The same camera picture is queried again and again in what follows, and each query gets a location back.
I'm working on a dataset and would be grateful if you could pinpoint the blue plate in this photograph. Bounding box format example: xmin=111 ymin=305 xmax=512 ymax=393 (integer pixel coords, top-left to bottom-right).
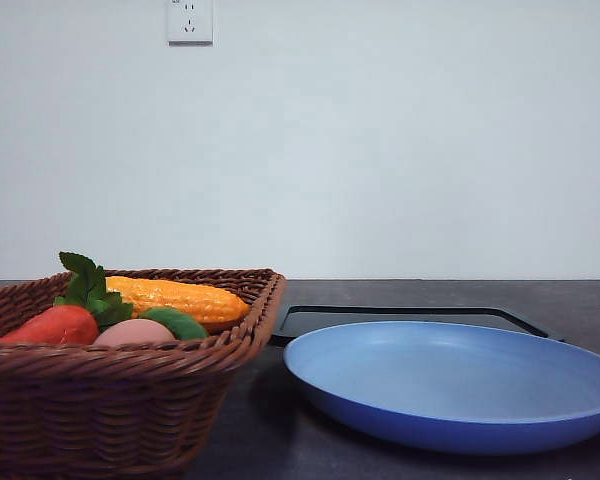
xmin=284 ymin=321 xmax=600 ymax=455

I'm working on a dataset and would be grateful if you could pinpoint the orange toy carrot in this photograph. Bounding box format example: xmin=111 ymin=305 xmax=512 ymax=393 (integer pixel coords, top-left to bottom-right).
xmin=0 ymin=252 xmax=134 ymax=345

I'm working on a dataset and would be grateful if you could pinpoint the white wall socket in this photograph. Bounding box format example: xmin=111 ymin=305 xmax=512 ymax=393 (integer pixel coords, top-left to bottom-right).
xmin=168 ymin=0 xmax=214 ymax=48

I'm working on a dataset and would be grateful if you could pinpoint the brown egg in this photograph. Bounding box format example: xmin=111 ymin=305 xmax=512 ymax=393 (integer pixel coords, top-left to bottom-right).
xmin=92 ymin=318 xmax=177 ymax=347

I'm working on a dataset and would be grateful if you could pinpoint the green toy cucumber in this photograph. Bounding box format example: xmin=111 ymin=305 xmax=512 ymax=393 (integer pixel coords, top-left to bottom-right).
xmin=139 ymin=307 xmax=210 ymax=341

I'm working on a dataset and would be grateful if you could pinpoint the black rectangular tray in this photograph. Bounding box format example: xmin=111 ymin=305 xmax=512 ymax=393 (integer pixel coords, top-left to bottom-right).
xmin=269 ymin=305 xmax=565 ymax=347

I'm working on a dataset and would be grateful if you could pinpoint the yellow toy corn cob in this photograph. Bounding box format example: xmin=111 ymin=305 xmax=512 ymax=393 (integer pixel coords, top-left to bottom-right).
xmin=106 ymin=276 xmax=252 ymax=322

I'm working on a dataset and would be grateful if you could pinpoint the brown wicker basket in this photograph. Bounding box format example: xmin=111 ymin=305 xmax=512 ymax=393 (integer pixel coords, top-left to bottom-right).
xmin=0 ymin=268 xmax=285 ymax=480

